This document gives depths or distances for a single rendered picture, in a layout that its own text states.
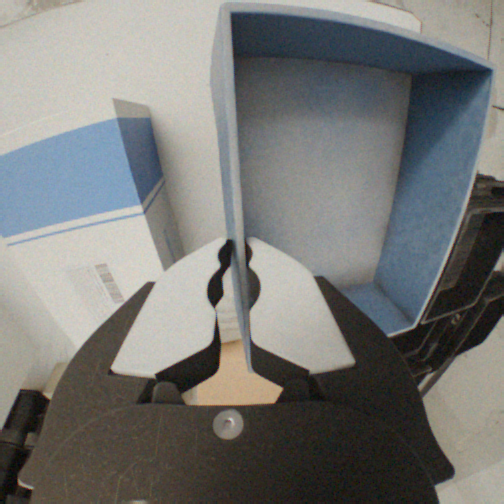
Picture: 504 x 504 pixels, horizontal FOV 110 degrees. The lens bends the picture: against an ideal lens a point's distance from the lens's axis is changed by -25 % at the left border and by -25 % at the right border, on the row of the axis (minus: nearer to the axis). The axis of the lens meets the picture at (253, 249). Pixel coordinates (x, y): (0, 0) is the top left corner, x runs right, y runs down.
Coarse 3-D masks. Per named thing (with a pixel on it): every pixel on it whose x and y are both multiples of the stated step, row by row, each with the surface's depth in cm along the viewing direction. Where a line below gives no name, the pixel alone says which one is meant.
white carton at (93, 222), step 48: (0, 144) 11; (48, 144) 12; (96, 144) 12; (144, 144) 17; (0, 192) 12; (48, 192) 13; (96, 192) 14; (144, 192) 16; (48, 240) 14; (96, 240) 15; (144, 240) 16; (48, 288) 16; (96, 288) 17
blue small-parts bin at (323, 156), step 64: (256, 64) 12; (320, 64) 13; (384, 64) 12; (448, 64) 9; (256, 128) 14; (320, 128) 15; (384, 128) 16; (448, 128) 12; (256, 192) 16; (320, 192) 17; (384, 192) 18; (448, 192) 13; (320, 256) 20; (384, 256) 21; (384, 320) 19
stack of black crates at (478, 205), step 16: (480, 192) 59; (480, 208) 47; (496, 208) 48; (464, 224) 48; (480, 224) 64; (496, 224) 59; (464, 240) 66; (480, 240) 65; (496, 240) 59; (448, 256) 54; (464, 256) 71; (480, 256) 66; (496, 256) 60; (448, 272) 73; (464, 272) 73; (480, 272) 66; (448, 288) 78; (464, 288) 73; (480, 288) 67; (432, 304) 62; (448, 304) 71; (464, 304) 70; (432, 320) 67
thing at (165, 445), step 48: (288, 384) 5; (96, 432) 4; (144, 432) 4; (192, 432) 4; (240, 432) 4; (288, 432) 4; (336, 432) 4; (384, 432) 4; (48, 480) 3; (96, 480) 3; (144, 480) 3; (192, 480) 3; (240, 480) 3; (288, 480) 3; (336, 480) 3; (384, 480) 3
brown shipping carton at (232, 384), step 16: (224, 352) 34; (240, 352) 34; (224, 368) 32; (240, 368) 32; (208, 384) 30; (224, 384) 30; (240, 384) 30; (256, 384) 29; (272, 384) 29; (208, 400) 28; (224, 400) 28; (240, 400) 28; (256, 400) 27; (272, 400) 27
